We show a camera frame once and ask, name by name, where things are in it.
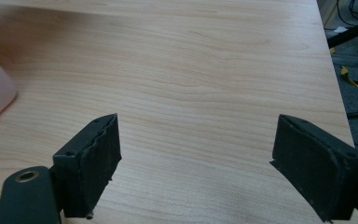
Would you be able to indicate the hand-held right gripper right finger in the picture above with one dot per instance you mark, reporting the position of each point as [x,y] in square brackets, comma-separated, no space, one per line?
[317,161]

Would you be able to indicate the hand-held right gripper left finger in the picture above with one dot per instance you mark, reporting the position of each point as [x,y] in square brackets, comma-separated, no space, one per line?
[87,161]

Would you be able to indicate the black metal stand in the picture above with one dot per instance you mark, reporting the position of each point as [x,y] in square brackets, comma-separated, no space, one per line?
[351,32]

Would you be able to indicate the white paper scrap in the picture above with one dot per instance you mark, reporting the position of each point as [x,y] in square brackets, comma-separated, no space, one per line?
[340,29]

